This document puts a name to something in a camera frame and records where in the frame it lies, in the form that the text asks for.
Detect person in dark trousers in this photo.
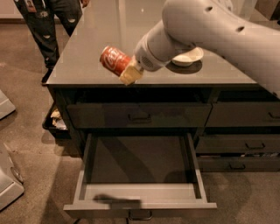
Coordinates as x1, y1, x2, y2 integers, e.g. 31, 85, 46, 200
13, 0, 90, 86

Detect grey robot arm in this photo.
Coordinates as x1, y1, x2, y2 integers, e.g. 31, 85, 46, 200
120, 0, 280, 97

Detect dark bottom right drawer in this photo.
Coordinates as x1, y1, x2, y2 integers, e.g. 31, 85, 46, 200
198, 157, 280, 172

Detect white paper bowl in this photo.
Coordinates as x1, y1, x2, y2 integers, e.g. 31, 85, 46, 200
171, 47, 204, 67

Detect black bin with trash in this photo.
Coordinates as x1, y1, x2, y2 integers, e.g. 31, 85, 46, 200
42, 104, 70, 139

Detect dark top left drawer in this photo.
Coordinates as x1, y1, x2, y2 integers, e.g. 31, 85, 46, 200
66, 102, 212, 129

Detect dark middle right drawer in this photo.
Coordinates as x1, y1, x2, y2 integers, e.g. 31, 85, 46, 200
196, 135, 280, 154

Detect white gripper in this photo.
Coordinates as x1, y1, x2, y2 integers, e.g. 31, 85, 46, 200
119, 35, 170, 86

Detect grey object at left edge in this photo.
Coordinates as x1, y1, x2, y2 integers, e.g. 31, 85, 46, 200
0, 90, 16, 120

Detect open grey middle drawer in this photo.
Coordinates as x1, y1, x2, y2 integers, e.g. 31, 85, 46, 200
64, 134, 217, 221

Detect dark cabinet with grey counter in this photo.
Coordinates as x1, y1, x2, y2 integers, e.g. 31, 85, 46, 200
48, 0, 279, 158

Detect dark top right drawer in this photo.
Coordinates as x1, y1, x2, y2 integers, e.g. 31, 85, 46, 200
206, 102, 280, 127

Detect red coke can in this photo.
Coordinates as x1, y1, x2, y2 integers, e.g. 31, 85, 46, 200
100, 45, 131, 76

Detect dark drawer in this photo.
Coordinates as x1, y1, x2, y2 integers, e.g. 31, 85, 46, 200
206, 102, 280, 127
198, 157, 280, 172
66, 102, 212, 129
196, 135, 280, 154

